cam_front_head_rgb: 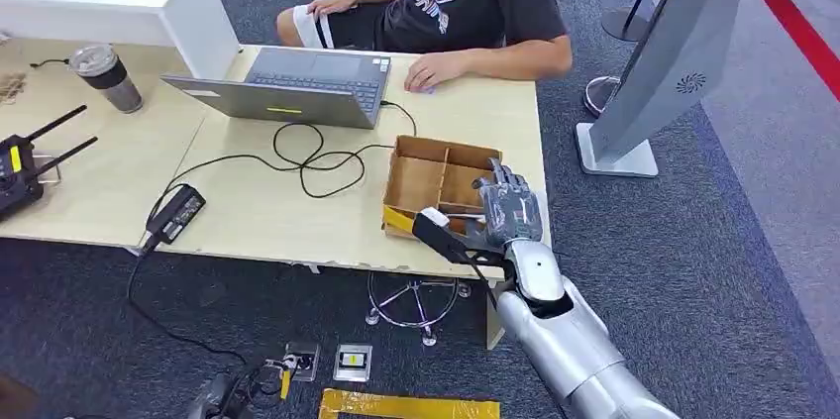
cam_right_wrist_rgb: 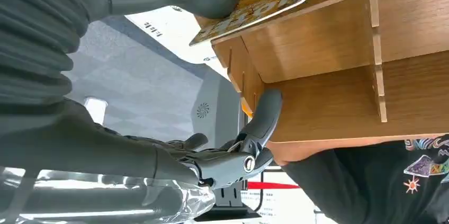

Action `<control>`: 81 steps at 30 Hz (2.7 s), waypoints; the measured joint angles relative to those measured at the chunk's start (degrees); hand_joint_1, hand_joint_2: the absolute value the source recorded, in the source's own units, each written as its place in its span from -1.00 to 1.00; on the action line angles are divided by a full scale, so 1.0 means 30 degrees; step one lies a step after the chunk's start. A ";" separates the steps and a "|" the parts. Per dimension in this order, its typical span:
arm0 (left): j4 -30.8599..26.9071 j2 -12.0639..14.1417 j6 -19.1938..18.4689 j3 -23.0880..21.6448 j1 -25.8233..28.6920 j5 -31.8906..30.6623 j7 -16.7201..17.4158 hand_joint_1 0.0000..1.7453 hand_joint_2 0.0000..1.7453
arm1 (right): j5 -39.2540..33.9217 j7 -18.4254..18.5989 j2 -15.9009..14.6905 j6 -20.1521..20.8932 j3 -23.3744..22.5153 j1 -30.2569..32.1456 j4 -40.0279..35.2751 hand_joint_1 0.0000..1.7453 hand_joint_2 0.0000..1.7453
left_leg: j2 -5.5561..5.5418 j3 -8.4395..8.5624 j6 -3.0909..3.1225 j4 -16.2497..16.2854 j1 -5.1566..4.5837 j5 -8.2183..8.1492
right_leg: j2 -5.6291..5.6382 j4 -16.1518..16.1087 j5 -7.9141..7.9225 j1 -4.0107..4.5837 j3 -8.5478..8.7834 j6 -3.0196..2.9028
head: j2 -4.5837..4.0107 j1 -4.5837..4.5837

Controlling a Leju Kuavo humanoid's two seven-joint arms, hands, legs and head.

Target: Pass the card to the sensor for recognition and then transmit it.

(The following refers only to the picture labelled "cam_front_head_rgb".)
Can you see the chrome stool base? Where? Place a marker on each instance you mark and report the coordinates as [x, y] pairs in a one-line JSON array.
[[413, 311]]

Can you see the person's right hand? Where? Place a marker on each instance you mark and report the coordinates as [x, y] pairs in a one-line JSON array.
[[331, 4]]

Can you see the wooden card box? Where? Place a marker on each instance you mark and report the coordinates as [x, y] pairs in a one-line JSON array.
[[413, 183]]

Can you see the black radio with antennas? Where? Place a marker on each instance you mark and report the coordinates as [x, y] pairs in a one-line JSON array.
[[16, 173]]

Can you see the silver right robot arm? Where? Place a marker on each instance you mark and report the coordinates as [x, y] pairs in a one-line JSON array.
[[564, 331]]

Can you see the floor socket with plug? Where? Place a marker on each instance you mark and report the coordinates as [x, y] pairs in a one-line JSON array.
[[302, 362]]

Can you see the black plug with yellow tag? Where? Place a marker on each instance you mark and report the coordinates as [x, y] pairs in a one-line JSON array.
[[216, 396]]

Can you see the white card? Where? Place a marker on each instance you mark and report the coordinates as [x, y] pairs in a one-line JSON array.
[[462, 215]]

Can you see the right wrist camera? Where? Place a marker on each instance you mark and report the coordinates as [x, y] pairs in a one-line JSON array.
[[443, 235]]

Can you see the black power adapter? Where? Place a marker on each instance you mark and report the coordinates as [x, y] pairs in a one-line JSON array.
[[176, 214]]

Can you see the person's left hand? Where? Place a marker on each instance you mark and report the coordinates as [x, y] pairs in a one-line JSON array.
[[433, 71]]

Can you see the clear plastic stand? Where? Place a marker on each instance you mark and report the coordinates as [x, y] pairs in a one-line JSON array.
[[47, 173]]

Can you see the yellow floor tape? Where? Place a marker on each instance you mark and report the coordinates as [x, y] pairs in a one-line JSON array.
[[407, 406]]

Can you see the round chrome base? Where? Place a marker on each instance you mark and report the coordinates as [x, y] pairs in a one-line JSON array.
[[598, 98]]

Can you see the pale desk leg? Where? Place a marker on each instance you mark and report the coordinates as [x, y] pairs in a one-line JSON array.
[[493, 331]]

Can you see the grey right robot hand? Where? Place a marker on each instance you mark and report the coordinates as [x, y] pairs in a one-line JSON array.
[[512, 209]]

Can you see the person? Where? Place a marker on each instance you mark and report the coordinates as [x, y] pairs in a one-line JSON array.
[[472, 2]]

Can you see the grey laptop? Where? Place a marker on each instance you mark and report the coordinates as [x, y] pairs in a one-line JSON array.
[[308, 84]]

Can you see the floor socket with yellow label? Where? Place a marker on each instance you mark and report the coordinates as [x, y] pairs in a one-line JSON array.
[[353, 363]]

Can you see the grey kiosk stand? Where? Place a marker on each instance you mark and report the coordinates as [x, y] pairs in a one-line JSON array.
[[676, 42]]

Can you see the white counter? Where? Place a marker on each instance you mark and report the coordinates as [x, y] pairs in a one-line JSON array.
[[131, 2]]

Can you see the grey cup with clear lid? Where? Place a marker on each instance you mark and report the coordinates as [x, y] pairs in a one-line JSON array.
[[110, 78]]

